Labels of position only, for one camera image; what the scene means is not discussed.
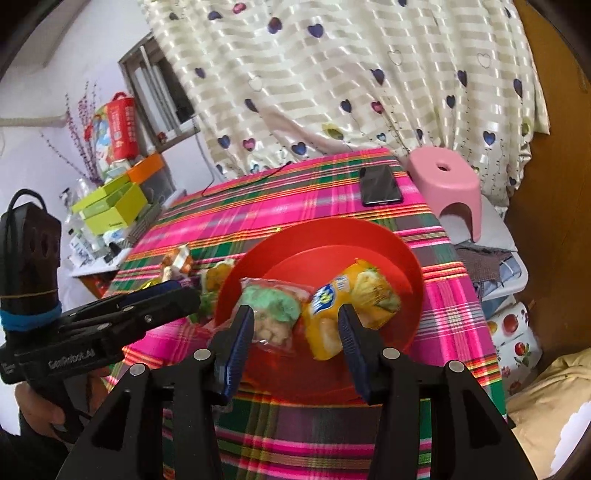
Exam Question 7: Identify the plaid tablecloth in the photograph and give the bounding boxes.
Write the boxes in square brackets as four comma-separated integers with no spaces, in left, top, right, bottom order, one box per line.
[102,148,509,480]

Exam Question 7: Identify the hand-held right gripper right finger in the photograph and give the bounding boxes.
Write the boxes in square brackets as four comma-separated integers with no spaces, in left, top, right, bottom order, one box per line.
[337,305,539,480]

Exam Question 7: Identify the clear storage box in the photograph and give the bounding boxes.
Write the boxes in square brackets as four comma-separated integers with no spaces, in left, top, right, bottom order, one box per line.
[139,168,178,204]

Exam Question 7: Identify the folded clothes pile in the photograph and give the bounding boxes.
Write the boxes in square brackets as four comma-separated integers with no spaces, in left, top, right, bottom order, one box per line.
[455,194,529,305]

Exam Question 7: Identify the beige cloth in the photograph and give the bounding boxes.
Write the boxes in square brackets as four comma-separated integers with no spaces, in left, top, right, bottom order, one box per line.
[505,355,591,476]

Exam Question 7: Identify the green snack packet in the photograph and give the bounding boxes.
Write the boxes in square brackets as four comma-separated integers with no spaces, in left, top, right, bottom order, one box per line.
[235,277,315,354]

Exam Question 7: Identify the red plastic bowl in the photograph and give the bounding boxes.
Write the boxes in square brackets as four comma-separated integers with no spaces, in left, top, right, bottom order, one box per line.
[213,218,424,407]

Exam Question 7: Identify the black smartphone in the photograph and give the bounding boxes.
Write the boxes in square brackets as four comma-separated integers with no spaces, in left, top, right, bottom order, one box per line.
[360,165,403,207]

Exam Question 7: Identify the wooden wardrobe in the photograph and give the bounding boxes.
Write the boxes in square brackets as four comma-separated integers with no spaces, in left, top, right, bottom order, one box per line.
[503,0,591,370]

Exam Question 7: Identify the white orange snack packet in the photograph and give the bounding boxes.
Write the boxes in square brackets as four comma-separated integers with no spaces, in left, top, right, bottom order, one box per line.
[159,244,195,282]

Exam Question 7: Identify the yellow striped snack packet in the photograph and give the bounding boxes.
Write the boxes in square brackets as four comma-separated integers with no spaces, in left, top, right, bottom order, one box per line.
[201,259,236,291]

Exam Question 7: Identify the orange box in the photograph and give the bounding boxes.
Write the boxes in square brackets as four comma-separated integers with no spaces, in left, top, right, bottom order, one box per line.
[127,153,166,183]

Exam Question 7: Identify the person's left hand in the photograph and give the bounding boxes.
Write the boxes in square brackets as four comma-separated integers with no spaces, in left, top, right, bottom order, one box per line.
[15,383,68,435]

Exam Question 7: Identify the purple flower branches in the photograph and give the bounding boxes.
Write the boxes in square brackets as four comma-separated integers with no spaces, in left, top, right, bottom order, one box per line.
[39,80,105,185]

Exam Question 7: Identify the fruit print white bag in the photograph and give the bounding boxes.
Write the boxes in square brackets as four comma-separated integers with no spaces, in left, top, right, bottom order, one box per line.
[485,300,543,395]

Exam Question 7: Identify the colourful printed bag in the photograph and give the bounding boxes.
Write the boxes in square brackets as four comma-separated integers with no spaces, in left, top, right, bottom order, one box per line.
[90,104,116,171]

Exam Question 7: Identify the green box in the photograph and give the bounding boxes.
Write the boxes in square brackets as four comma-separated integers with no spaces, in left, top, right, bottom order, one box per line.
[78,182,148,229]
[71,178,134,208]

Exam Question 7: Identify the pink plastic stool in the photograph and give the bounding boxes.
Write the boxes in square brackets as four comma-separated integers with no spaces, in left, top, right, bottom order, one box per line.
[406,147,483,243]

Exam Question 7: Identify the window frame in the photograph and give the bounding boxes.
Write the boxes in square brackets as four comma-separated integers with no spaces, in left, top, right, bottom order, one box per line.
[117,34,201,153]

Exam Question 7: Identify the heart print curtain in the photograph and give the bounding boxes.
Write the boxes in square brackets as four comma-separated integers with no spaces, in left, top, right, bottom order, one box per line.
[141,0,552,206]

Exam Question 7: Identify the white wall pipe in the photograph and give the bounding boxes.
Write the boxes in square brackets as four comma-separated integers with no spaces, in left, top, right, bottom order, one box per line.
[0,114,70,130]

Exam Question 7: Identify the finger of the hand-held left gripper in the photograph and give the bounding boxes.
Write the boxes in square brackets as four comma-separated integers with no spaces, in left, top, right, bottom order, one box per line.
[117,279,183,305]
[58,287,202,357]

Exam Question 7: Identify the red gift bag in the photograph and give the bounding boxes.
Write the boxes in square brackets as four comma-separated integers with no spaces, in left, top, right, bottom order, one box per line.
[107,92,141,160]

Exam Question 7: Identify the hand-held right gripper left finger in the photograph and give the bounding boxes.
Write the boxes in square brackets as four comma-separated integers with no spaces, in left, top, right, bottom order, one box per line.
[55,305,257,480]

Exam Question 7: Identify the black cable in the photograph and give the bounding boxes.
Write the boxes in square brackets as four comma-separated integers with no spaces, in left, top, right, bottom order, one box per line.
[199,162,291,197]

